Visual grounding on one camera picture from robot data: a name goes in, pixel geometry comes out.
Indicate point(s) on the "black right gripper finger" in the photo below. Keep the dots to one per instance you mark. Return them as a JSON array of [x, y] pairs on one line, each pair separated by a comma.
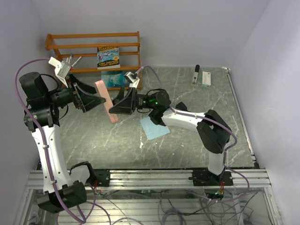
[[122, 98], [122, 107]]

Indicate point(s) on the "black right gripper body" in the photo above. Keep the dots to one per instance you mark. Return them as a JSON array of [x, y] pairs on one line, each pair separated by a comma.
[[138, 101]]

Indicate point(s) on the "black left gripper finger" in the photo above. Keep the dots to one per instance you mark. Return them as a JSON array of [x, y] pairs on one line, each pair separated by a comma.
[[90, 102], [83, 86]]

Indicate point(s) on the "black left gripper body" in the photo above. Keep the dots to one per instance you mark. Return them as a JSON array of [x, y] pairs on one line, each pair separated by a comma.
[[72, 96]]

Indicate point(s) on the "light blue cleaning cloth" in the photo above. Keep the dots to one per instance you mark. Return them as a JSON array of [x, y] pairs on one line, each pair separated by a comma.
[[151, 130]]

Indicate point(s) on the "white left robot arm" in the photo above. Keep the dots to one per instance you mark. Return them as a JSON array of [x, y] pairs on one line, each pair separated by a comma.
[[63, 188]]

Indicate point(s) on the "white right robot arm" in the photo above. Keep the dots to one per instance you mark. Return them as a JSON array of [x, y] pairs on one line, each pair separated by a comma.
[[213, 131]]

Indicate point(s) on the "black sunglasses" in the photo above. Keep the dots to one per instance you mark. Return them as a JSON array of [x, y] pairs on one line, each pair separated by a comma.
[[181, 106]]

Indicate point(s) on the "blue cover book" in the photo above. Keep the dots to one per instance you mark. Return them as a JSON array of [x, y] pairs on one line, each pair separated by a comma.
[[114, 79]]

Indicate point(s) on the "red marker pen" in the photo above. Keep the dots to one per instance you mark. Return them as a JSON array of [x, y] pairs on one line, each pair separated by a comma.
[[76, 61]]

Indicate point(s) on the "illustrated paperback book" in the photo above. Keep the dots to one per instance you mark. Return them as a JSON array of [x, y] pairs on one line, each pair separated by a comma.
[[108, 58]]

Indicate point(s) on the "wooden shelf rack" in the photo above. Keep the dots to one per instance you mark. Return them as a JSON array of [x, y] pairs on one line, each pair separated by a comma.
[[85, 46]]

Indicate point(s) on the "white small carton box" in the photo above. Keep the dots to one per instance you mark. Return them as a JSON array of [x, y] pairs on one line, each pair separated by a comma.
[[206, 79]]

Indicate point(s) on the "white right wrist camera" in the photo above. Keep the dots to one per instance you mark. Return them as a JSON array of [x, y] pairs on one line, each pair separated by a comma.
[[132, 79]]

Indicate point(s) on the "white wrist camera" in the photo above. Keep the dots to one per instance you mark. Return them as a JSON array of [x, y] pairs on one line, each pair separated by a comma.
[[132, 79], [61, 69]]

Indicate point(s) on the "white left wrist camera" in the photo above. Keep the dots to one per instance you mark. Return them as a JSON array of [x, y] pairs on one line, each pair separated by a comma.
[[61, 69]]

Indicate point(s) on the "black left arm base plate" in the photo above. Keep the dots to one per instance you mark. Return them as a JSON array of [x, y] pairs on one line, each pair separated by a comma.
[[100, 178]]

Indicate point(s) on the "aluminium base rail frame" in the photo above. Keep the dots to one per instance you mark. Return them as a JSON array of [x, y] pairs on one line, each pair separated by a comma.
[[163, 179]]

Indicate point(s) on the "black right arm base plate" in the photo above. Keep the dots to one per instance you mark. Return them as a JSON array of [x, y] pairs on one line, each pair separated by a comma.
[[203, 177]]

